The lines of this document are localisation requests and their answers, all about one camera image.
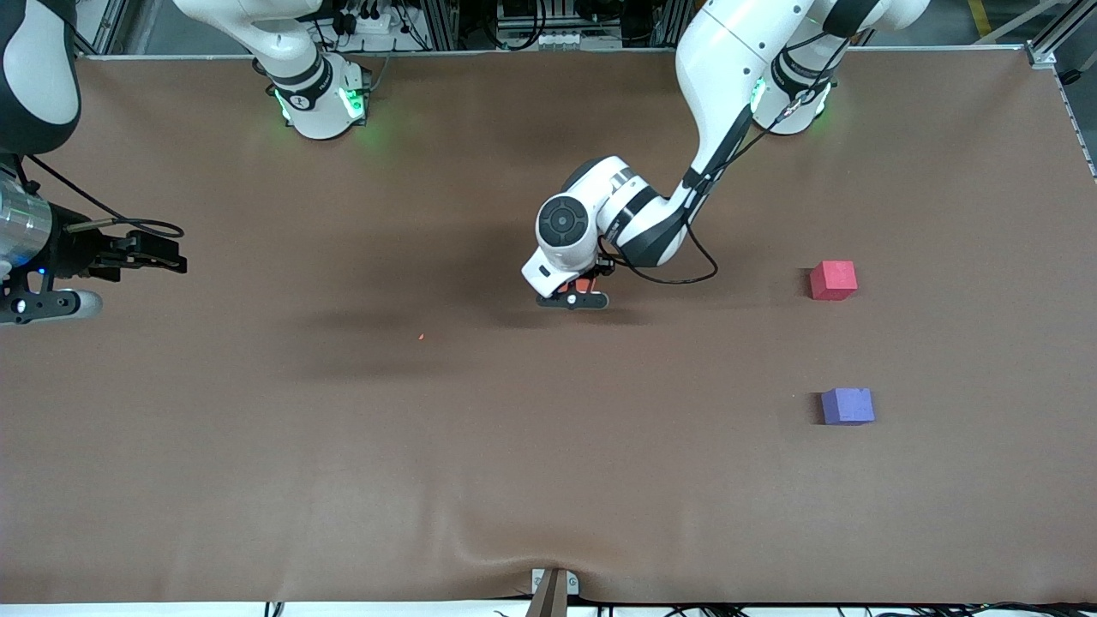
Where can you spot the camera stand bracket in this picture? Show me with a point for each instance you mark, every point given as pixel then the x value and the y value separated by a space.
pixel 553 591

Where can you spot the aluminium frame strut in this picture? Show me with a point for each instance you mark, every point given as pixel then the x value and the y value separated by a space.
pixel 103 26

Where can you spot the red foam cube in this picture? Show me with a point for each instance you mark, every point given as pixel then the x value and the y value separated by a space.
pixel 833 280

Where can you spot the white terminal block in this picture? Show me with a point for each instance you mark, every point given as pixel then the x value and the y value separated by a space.
pixel 560 39

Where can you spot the orange foam cube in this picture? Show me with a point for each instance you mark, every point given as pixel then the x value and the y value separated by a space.
pixel 580 286

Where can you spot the purple foam cube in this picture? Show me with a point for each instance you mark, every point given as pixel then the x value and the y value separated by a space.
pixel 848 406

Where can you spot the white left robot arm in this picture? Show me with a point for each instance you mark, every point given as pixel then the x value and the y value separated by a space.
pixel 728 51

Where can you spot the white power strip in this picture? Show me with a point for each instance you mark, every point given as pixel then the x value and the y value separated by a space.
pixel 368 23

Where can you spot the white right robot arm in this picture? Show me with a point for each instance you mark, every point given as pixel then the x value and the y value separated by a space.
pixel 317 103

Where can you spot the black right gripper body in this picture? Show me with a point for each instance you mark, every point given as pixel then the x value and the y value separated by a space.
pixel 75 254

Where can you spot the brown table mat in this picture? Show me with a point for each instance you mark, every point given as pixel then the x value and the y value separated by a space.
pixel 548 446

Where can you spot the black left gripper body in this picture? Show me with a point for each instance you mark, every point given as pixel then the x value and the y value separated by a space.
pixel 602 271

